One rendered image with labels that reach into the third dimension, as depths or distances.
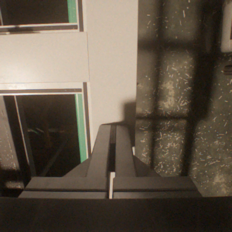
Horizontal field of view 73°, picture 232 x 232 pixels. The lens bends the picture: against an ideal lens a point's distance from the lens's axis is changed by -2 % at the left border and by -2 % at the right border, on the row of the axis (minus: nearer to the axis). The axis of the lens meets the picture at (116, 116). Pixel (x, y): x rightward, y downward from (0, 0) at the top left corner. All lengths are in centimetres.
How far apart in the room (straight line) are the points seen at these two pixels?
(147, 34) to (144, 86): 32
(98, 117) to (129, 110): 3
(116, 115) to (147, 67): 96
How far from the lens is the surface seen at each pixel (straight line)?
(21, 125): 66
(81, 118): 23
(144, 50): 110
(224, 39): 119
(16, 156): 68
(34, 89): 23
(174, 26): 116
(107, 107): 15
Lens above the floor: 108
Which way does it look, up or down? 73 degrees down
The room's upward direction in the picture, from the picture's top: 179 degrees counter-clockwise
